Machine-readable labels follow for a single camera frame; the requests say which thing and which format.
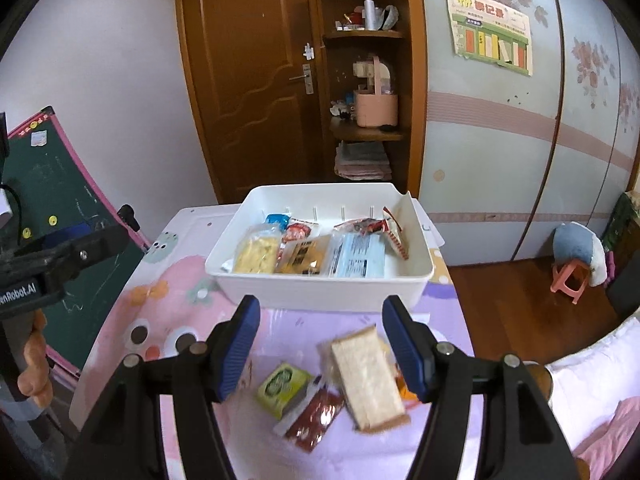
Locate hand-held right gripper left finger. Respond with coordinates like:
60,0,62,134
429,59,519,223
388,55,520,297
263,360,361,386
65,295,262,480

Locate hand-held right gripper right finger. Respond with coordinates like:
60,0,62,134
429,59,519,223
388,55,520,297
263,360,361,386
381,295,581,480

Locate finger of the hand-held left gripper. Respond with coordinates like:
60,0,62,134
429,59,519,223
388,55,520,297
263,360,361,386
15,224,130,283
42,225,93,250

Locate sandwich bread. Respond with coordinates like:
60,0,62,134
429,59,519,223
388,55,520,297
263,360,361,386
320,325,408,433

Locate clear bag yellow puffs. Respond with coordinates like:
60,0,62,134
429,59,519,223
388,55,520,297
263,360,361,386
232,225,283,276

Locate white plastic storage bin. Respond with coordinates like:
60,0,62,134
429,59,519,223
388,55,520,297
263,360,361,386
204,182,436,313

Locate large clear bag blue label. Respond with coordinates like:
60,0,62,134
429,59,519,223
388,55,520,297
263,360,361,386
325,232,388,279

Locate clear biscuit packet dark label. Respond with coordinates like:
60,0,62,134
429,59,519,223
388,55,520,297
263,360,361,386
274,234,333,277

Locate red white label packet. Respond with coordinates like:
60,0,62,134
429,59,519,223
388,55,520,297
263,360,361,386
381,205,411,261

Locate red dark snack packet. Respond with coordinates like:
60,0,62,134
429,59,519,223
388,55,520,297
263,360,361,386
332,216,386,236

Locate white red snack packet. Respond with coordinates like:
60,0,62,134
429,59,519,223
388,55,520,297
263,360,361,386
282,220,321,243

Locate person's left hand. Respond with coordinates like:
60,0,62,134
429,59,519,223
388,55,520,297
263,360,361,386
17,310,53,408

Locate green yellow snack packet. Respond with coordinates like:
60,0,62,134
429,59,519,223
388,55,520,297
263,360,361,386
256,361,313,421

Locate black easel knob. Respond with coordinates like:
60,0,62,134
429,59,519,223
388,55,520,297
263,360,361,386
117,204,141,233

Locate pink cartoon tablecloth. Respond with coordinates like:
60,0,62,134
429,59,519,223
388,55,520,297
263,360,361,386
70,205,481,480

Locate red sauce packet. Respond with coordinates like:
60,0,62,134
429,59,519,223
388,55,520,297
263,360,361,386
272,377,347,456

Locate brown round knob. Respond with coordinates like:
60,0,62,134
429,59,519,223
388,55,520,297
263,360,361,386
525,362,553,401

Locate pink plastic stool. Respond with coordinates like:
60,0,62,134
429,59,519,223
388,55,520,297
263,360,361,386
550,261,590,306

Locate white pillow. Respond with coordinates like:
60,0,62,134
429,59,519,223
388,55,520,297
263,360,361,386
545,320,640,461

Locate folded towels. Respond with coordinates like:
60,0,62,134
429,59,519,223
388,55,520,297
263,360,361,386
334,141,393,182

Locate blue white plush toy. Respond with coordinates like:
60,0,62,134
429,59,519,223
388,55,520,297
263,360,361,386
552,222,608,288

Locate floral sliding wardrobe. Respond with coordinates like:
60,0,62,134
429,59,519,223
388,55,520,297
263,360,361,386
417,0,640,266

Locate brown wooden door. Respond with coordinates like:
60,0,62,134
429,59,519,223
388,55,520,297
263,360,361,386
174,0,331,206

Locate pink blanket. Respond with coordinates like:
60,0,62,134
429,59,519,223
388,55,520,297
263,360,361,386
575,400,640,480

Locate pink basket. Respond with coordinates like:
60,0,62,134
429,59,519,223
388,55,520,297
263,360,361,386
352,56,400,128

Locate small toy figures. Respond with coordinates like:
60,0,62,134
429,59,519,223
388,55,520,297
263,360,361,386
329,91,357,121

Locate wooden corner shelf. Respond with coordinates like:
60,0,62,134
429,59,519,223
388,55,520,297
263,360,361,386
312,0,426,196

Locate green chalkboard pink frame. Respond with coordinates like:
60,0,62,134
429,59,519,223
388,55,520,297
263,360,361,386
0,105,151,381

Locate silver door handle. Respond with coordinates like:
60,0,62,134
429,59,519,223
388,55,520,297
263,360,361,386
288,63,316,96

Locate wall poster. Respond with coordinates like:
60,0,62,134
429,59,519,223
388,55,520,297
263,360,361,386
442,0,533,77

